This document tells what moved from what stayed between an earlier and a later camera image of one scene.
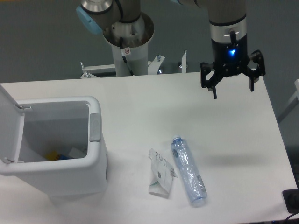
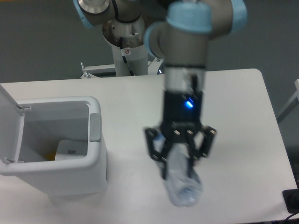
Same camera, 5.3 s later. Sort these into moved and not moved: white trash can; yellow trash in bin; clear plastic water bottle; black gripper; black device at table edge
Moved: clear plastic water bottle; black gripper
Not moved: yellow trash in bin; white trash can; black device at table edge
